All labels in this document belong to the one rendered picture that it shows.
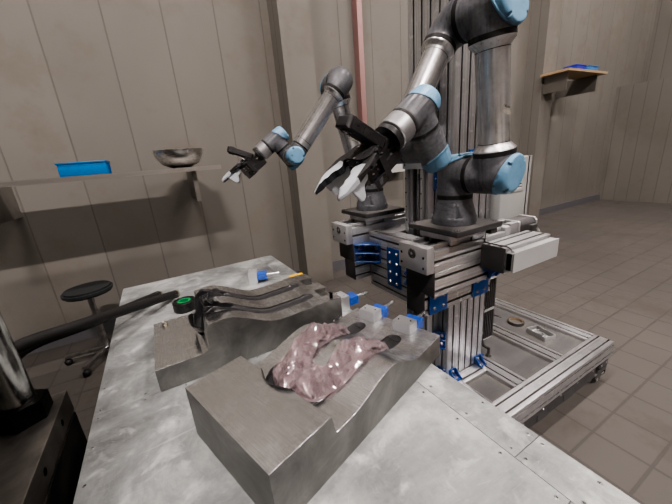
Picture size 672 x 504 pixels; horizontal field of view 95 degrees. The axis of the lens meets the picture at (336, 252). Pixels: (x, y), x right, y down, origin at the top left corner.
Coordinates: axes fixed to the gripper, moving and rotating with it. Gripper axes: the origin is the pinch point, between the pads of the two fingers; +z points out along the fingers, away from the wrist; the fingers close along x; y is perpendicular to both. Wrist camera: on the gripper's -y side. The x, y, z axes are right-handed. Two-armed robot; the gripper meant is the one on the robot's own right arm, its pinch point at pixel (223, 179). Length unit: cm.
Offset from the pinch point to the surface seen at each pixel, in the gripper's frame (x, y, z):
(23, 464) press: -90, 23, 59
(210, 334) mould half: -77, 32, 24
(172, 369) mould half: -80, 32, 35
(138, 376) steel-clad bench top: -72, 29, 46
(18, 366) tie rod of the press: -78, 9, 55
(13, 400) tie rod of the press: -80, 13, 60
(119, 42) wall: 135, -134, -7
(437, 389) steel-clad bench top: -100, 70, -7
